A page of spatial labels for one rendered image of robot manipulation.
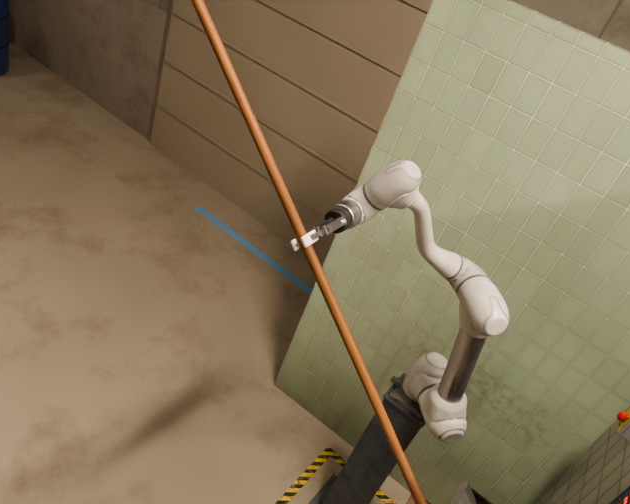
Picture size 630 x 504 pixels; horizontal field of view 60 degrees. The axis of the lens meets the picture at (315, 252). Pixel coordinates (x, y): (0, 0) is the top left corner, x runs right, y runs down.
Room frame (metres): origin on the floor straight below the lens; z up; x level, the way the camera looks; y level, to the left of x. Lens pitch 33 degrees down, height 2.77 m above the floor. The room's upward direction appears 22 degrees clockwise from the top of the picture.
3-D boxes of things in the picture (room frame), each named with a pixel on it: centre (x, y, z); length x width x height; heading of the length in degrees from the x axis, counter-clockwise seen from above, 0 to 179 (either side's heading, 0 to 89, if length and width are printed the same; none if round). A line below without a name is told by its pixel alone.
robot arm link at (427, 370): (1.88, -0.68, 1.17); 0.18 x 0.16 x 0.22; 23
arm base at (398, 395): (1.89, -0.65, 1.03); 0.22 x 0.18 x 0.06; 66
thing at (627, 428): (1.72, -1.41, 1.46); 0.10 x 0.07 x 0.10; 158
